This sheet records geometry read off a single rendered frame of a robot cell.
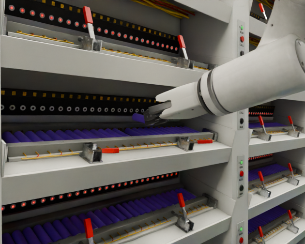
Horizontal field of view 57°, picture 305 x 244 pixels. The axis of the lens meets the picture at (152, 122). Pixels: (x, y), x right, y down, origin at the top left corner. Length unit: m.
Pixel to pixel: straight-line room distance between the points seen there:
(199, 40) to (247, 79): 0.52
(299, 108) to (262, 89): 1.07
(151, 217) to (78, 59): 0.42
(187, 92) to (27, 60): 0.26
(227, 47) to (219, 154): 0.31
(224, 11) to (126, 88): 0.35
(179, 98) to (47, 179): 0.26
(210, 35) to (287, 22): 0.43
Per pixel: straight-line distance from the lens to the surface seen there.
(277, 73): 0.43
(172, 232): 0.73
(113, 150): 0.47
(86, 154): 0.54
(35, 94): 0.64
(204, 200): 0.88
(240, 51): 0.90
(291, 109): 1.52
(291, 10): 0.50
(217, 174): 0.88
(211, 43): 0.91
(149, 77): 0.61
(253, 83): 0.44
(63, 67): 0.50
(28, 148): 0.51
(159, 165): 0.63
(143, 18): 0.89
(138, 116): 0.65
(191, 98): 0.49
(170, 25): 0.97
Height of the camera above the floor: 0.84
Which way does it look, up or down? 1 degrees down
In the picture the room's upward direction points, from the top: straight up
